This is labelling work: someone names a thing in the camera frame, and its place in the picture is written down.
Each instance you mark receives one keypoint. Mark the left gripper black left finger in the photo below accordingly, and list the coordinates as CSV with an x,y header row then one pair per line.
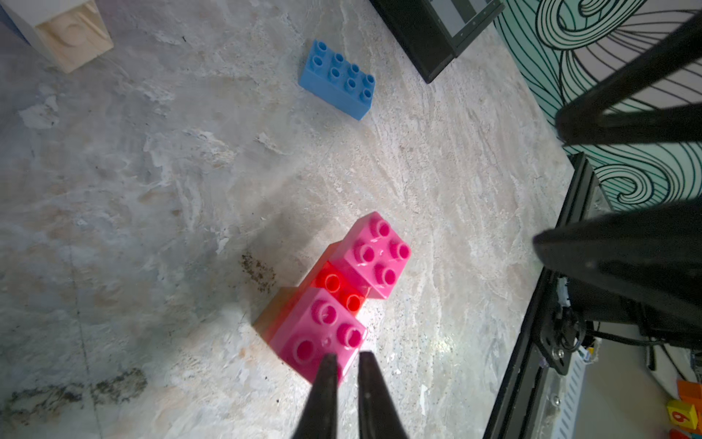
x,y
319,417

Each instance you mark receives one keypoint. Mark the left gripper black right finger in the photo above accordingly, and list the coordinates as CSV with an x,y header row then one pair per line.
x,y
377,415

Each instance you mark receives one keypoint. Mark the pink lego brick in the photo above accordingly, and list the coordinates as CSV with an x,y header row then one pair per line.
x,y
372,256
318,325

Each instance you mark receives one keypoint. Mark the red lego brick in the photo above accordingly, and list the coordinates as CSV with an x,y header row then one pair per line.
x,y
350,295

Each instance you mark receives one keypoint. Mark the light blue lego brick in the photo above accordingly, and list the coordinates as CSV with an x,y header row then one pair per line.
x,y
331,77

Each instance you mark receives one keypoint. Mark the white lego brick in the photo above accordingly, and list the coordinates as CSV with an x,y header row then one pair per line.
x,y
68,33

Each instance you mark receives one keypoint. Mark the orange lego brick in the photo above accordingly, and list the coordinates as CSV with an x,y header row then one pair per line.
x,y
275,313

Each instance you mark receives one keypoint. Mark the black grey chessboard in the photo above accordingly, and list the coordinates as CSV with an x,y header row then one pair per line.
x,y
434,33

